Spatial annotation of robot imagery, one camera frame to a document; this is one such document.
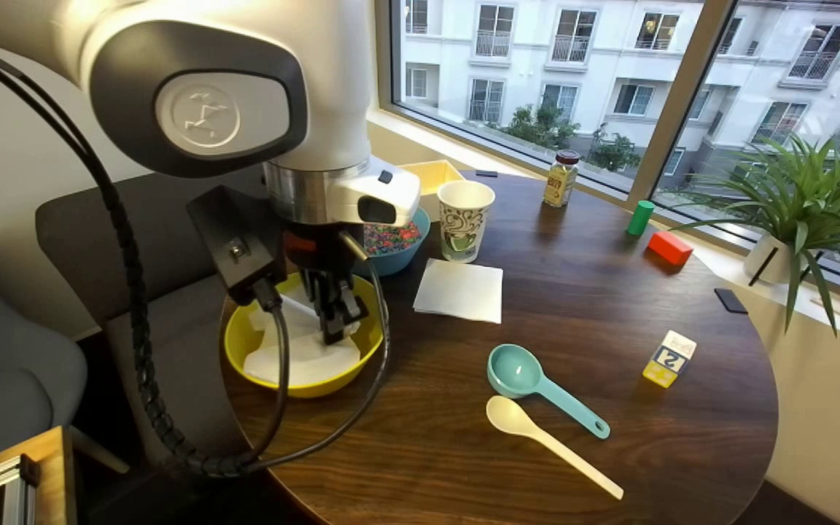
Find small white napkin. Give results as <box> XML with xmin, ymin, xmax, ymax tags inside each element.
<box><xmin>412</xmin><ymin>257</ymin><xmax>506</xmax><ymax>327</ymax></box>

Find dark grey bench seat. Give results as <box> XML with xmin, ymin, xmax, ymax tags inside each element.
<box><xmin>35</xmin><ymin>173</ymin><xmax>283</xmax><ymax>475</ymax></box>

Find window frame post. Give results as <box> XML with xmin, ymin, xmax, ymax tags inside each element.
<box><xmin>627</xmin><ymin>0</ymin><xmax>737</xmax><ymax>205</ymax></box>

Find cream plastic spoon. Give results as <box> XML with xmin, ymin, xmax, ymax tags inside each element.
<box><xmin>483</xmin><ymin>393</ymin><xmax>627</xmax><ymax>504</ymax></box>

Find grey blue chair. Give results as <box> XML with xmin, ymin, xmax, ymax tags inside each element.
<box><xmin>0</xmin><ymin>255</ymin><xmax>89</xmax><ymax>460</ymax></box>

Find blue bowl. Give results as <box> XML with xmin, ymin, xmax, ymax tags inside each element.
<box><xmin>358</xmin><ymin>208</ymin><xmax>433</xmax><ymax>281</ymax></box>

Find yellow plastic bowl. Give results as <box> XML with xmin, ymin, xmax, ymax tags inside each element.
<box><xmin>222</xmin><ymin>272</ymin><xmax>387</xmax><ymax>402</ymax></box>

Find white plant pot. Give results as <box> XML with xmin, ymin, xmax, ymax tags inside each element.
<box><xmin>741</xmin><ymin>230</ymin><xmax>821</xmax><ymax>290</ymax></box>

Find green block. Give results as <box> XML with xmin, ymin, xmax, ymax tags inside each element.
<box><xmin>623</xmin><ymin>199</ymin><xmax>657</xmax><ymax>241</ymax></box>

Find teal measuring spoon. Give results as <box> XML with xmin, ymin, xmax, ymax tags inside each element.
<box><xmin>483</xmin><ymin>342</ymin><xmax>611</xmax><ymax>443</ymax></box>

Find wooden board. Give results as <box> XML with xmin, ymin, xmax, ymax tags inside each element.
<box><xmin>0</xmin><ymin>422</ymin><xmax>78</xmax><ymax>525</ymax></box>

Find thin black cable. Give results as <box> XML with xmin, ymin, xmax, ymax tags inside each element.
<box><xmin>234</xmin><ymin>273</ymin><xmax>393</xmax><ymax>475</ymax></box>

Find glass jar with dark lid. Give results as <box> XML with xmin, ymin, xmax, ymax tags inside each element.
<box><xmin>540</xmin><ymin>152</ymin><xmax>582</xmax><ymax>209</ymax></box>

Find light wooden box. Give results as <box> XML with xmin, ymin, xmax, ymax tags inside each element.
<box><xmin>393</xmin><ymin>157</ymin><xmax>467</xmax><ymax>225</ymax></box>

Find red block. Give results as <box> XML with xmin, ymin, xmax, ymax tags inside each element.
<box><xmin>642</xmin><ymin>230</ymin><xmax>696</xmax><ymax>273</ymax></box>

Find small yellow white box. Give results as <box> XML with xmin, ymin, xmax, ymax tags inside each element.
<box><xmin>638</xmin><ymin>327</ymin><xmax>700</xmax><ymax>390</ymax></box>

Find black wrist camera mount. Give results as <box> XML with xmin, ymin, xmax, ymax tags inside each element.
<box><xmin>183</xmin><ymin>183</ymin><xmax>288</xmax><ymax>310</ymax></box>

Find patterned paper cup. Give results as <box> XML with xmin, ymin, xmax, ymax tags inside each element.
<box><xmin>433</xmin><ymin>177</ymin><xmax>499</xmax><ymax>266</ymax></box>

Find colourful cereal pieces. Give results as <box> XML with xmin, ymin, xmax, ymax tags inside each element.
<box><xmin>362</xmin><ymin>218</ymin><xmax>426</xmax><ymax>257</ymax></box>

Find green potted plant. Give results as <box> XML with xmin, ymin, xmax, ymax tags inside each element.
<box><xmin>700</xmin><ymin>133</ymin><xmax>840</xmax><ymax>338</ymax></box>

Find black corrugated cable hose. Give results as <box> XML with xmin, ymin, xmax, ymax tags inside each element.
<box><xmin>0</xmin><ymin>33</ymin><xmax>248</xmax><ymax>483</ymax></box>

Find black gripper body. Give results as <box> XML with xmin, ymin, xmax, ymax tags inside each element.
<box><xmin>285</xmin><ymin>225</ymin><xmax>369</xmax><ymax>307</ymax></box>

